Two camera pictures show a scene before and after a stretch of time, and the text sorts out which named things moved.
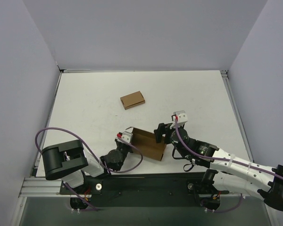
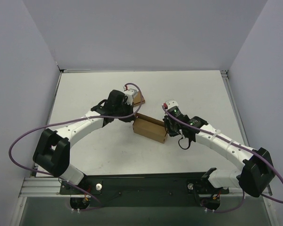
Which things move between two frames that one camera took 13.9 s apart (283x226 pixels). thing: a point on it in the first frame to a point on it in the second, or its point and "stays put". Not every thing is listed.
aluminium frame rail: x=41 y=187 stays put
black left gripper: x=123 y=146 to x=129 y=112
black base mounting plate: x=145 y=189 stays put
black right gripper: x=165 y=133 to x=170 y=125
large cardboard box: x=146 y=142 to x=150 y=128
